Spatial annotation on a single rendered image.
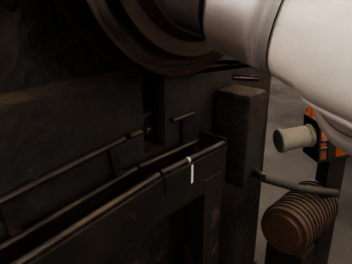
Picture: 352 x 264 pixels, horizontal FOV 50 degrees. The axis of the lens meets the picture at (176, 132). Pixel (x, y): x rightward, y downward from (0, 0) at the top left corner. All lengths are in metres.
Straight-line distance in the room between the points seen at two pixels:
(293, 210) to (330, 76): 0.74
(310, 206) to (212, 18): 0.77
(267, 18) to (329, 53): 0.04
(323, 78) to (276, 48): 0.04
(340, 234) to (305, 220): 0.92
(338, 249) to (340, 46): 1.58
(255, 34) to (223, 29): 0.02
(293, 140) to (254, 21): 0.73
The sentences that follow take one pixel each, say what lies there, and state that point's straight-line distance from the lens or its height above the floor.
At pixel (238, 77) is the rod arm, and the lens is 0.71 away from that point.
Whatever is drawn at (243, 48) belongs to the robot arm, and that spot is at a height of 0.99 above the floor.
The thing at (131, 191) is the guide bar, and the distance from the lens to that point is 0.65.
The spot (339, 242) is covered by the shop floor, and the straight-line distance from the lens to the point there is 1.82.
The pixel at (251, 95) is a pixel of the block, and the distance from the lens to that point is 0.87.
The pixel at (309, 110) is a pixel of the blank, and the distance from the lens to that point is 1.03.
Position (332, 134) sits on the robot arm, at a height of 0.90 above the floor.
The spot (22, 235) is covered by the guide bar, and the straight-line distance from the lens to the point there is 0.64.
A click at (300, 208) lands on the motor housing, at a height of 0.53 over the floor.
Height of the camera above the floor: 1.03
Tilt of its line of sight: 21 degrees down
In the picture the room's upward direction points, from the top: straight up
